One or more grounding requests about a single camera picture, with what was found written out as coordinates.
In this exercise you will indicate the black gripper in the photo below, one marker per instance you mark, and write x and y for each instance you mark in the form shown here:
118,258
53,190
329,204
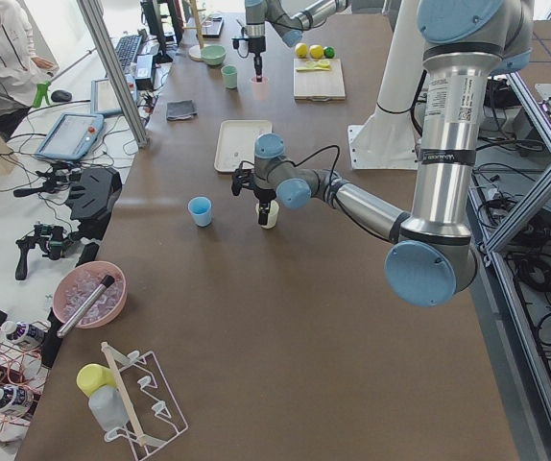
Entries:
264,195
257,47

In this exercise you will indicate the cream plastic cup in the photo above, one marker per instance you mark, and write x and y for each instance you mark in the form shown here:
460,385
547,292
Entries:
274,210

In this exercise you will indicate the pink plastic cup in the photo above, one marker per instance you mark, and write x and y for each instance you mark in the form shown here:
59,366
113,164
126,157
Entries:
260,88

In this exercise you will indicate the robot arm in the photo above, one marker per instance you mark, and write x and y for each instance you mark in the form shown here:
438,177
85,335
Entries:
431,259
288,27

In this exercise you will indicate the beige rabbit tray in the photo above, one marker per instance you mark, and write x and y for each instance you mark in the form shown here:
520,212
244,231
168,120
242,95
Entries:
236,142

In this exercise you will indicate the green plastic cup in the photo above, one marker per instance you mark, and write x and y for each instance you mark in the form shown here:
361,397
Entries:
229,76

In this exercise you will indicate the yellow lemon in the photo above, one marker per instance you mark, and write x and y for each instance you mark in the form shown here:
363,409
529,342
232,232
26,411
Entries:
301,50
316,51

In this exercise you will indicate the green bowl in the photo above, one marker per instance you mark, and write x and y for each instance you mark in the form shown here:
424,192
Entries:
213,55

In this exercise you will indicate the wooden glass stand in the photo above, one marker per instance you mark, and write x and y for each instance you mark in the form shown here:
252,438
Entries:
199,17

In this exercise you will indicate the yellow plastic knife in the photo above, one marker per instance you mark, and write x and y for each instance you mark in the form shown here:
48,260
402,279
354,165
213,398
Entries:
312,69

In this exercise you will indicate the blue plastic cup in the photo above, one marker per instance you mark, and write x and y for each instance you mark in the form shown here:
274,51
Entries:
200,209

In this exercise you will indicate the wooden cutting board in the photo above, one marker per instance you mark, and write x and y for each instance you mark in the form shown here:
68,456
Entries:
319,86

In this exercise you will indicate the green lime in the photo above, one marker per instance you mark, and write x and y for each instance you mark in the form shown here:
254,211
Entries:
329,52

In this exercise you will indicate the grey folded cloth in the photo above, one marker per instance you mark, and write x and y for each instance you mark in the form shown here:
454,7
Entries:
180,110

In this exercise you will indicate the black keyboard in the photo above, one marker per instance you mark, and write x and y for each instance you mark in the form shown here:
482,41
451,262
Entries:
126,49

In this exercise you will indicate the blue teach pendant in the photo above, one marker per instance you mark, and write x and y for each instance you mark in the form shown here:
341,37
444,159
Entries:
72,136
103,99

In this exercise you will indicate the metal muddler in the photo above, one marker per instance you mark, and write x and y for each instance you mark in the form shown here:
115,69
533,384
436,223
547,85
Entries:
92,298

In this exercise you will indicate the yellow cap bottle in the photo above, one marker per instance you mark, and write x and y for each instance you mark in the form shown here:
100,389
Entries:
104,400

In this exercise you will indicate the person in white hoodie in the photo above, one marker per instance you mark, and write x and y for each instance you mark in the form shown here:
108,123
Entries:
21,68

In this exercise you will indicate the white wire rack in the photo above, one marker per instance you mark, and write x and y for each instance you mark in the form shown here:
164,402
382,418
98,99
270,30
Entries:
156,419

